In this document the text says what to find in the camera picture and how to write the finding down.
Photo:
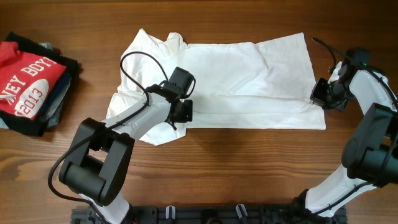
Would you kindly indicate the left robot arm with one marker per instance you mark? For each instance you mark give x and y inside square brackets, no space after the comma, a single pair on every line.
[96,164]

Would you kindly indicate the white t-shirt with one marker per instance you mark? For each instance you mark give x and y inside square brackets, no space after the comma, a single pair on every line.
[264,85]

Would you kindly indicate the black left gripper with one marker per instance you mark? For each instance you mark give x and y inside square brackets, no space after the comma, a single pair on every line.
[185,111]

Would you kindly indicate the red printed folded t-shirt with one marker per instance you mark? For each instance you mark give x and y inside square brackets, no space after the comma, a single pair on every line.
[26,80]

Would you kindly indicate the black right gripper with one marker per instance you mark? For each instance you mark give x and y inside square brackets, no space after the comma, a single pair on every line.
[321,93]

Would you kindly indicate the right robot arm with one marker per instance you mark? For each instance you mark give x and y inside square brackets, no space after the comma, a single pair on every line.
[369,159]

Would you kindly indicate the black folded garment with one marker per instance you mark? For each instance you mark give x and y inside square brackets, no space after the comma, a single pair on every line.
[18,124]

